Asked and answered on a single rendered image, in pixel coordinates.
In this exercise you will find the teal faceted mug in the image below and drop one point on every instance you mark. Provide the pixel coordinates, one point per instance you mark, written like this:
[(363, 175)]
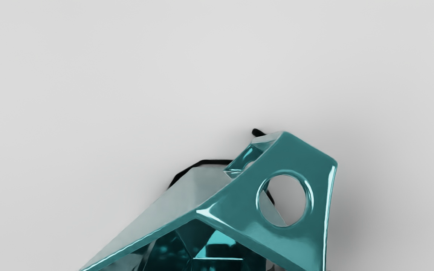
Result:
[(239, 203)]

